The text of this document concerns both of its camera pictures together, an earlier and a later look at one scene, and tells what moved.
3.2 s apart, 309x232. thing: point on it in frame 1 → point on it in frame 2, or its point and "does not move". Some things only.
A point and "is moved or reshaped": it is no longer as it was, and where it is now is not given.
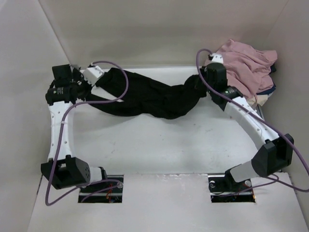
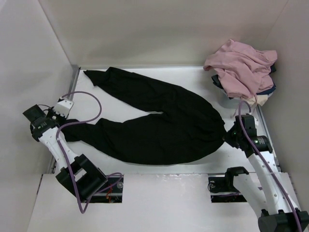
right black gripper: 203,71 → 227,137
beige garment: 259,99 does not move
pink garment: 247,69 does not move
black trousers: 147,96 is moved or reshaped
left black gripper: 80,78 → 51,112
